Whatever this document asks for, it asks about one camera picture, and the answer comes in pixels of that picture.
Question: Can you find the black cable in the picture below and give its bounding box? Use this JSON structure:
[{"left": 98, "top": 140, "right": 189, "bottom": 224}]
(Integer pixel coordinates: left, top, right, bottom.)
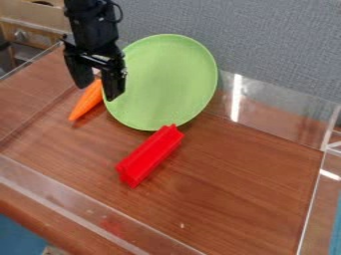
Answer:
[{"left": 109, "top": 0, "right": 126, "bottom": 24}]

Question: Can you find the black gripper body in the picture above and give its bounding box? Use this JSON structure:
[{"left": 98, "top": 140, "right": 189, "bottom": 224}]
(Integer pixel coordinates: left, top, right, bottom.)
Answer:
[{"left": 63, "top": 0, "right": 126, "bottom": 70}]

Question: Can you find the green round plate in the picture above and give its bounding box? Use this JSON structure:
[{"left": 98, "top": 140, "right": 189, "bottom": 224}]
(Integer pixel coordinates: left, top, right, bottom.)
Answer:
[{"left": 106, "top": 34, "right": 219, "bottom": 130}]

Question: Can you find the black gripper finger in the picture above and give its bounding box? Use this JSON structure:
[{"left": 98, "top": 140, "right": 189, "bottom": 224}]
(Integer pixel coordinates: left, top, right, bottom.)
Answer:
[
  {"left": 102, "top": 66, "right": 128, "bottom": 102},
  {"left": 65, "top": 54, "right": 96, "bottom": 89}
]

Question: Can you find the cardboard box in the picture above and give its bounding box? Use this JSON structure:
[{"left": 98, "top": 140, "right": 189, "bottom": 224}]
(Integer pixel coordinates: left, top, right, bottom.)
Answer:
[{"left": 0, "top": 0, "right": 71, "bottom": 32}]

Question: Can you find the red star-shaped block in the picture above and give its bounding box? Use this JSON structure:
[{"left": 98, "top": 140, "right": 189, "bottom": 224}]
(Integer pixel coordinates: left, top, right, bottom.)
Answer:
[{"left": 117, "top": 125, "right": 184, "bottom": 188}]

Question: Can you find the orange toy carrot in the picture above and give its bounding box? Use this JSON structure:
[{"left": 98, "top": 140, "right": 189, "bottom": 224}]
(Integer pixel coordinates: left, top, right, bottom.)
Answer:
[{"left": 69, "top": 79, "right": 104, "bottom": 122}]

